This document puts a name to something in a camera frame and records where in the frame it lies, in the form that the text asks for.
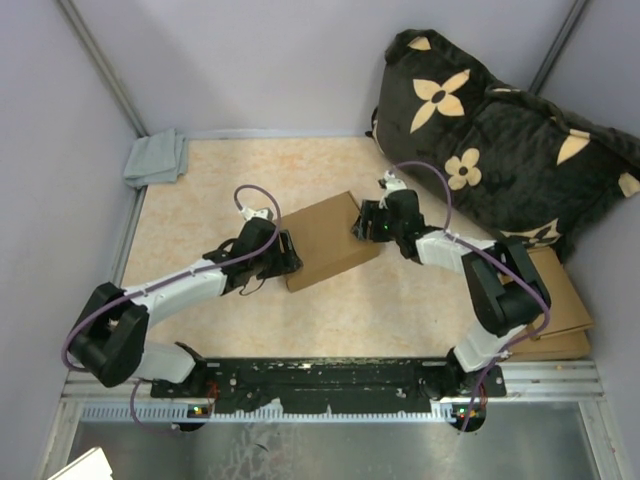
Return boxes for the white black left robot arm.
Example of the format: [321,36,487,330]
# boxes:
[62,217,302,397]

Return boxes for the stack of flat cardboard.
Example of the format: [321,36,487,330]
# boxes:
[508,247,594,362]

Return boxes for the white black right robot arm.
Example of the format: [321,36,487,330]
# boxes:
[352,189,551,396]

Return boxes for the white board corner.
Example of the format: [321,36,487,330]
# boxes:
[48,447,113,480]

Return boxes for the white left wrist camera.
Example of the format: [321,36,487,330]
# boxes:
[240,207,274,222]

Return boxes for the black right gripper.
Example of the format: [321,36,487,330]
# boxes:
[350,202,403,244]

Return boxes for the brown cardboard box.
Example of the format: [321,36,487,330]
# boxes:
[282,191,381,293]

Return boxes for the grey folded cloth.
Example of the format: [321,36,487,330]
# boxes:
[123,129,188,188]

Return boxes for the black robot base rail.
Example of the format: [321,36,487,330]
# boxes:
[151,354,507,432]

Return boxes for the white slotted cable duct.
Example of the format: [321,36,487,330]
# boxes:
[79,402,459,426]

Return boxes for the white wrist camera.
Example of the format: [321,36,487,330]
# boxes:
[378,170,407,209]
[240,207,274,222]

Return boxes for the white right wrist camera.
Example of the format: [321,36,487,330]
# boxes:
[378,170,407,209]

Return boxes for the black flower pattern cushion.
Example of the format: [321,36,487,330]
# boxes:
[371,29,639,259]

